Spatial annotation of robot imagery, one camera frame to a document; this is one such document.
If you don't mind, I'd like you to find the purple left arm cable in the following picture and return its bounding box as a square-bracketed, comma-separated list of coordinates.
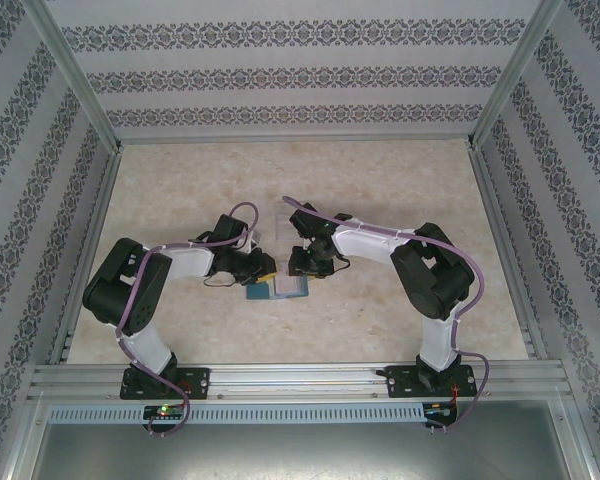
[115, 201, 261, 437]

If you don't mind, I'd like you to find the thin black left camera cable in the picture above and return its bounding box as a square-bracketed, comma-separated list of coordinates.
[202, 273, 244, 291]

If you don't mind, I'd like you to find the long aluminium mounting rail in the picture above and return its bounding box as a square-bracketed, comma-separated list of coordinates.
[27, 360, 574, 402]

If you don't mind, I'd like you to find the aluminium frame post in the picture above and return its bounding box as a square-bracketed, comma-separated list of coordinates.
[465, 0, 567, 151]
[19, 0, 126, 154]

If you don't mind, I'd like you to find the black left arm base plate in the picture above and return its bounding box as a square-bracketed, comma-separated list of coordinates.
[119, 366, 212, 402]

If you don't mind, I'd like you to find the aluminium side rail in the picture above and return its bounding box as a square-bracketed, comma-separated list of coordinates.
[470, 148, 550, 361]
[49, 148, 126, 366]

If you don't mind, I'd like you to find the blue card holder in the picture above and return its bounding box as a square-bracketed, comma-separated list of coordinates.
[245, 258, 312, 303]

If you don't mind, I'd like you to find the grey metal panel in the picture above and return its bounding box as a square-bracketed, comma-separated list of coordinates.
[32, 422, 581, 480]

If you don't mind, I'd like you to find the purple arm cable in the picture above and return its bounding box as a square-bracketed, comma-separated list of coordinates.
[115, 201, 261, 437]
[281, 196, 492, 436]

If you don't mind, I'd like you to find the slotted grey cable duct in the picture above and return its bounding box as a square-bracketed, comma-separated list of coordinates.
[47, 403, 426, 423]

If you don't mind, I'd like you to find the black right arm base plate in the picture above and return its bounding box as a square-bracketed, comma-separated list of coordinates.
[384, 364, 477, 400]

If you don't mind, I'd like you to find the short aluminium frame bar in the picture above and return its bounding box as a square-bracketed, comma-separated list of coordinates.
[559, 397, 600, 480]
[0, 394, 51, 480]

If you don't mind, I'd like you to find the small controller circuit board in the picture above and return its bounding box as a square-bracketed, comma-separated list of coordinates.
[423, 400, 460, 426]
[142, 403, 187, 421]

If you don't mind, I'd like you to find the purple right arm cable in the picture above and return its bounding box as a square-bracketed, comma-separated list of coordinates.
[281, 196, 492, 436]

